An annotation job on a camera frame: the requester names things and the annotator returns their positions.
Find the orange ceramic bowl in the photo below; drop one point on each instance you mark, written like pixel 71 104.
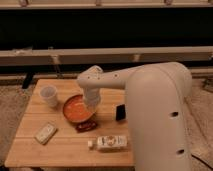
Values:
pixel 75 111

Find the translucent plastic cup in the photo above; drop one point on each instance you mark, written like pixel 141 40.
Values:
pixel 49 95

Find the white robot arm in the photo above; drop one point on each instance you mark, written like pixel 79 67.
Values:
pixel 154 100

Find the dark red snack packet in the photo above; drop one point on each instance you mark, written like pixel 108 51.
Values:
pixel 86 126

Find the small black box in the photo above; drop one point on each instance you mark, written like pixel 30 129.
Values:
pixel 120 112

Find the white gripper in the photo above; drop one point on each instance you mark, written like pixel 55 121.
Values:
pixel 91 99

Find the long white shelf rail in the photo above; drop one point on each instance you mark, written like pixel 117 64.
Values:
pixel 29 57

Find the clear plastic bottle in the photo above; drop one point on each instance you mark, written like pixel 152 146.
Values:
pixel 111 142

